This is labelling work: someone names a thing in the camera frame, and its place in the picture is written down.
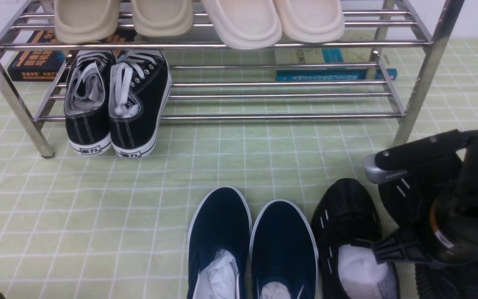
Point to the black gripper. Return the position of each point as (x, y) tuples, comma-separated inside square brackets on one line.
[(447, 234)]

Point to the black knit sneaker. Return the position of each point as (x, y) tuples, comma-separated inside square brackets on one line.
[(407, 200), (345, 224)]

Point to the navy slip-on shoe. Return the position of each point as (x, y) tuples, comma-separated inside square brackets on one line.
[(283, 253), (218, 246)]

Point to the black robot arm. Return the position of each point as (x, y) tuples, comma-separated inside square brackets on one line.
[(430, 187)]

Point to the stainless steel shoe rack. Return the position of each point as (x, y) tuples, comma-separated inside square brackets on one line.
[(398, 26)]

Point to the teal cover book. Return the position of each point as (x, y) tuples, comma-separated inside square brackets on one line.
[(321, 56)]

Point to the cream slipper far right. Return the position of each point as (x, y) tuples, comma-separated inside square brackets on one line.
[(311, 21)]

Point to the cream slipper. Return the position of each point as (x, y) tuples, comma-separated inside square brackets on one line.
[(245, 24), (311, 21)]

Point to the black canvas sneaker right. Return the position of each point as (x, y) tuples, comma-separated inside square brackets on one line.
[(140, 85)]

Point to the black canvas sneaker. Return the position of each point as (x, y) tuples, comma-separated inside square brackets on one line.
[(140, 85), (86, 102)]

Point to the black canvas sneaker left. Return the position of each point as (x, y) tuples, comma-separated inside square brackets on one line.
[(86, 102)]

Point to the beige slipper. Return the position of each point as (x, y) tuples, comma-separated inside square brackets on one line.
[(162, 18), (80, 21)]

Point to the beige slipper far left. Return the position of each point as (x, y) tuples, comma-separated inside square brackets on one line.
[(80, 21)]

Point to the black orange book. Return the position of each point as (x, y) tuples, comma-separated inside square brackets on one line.
[(44, 65)]

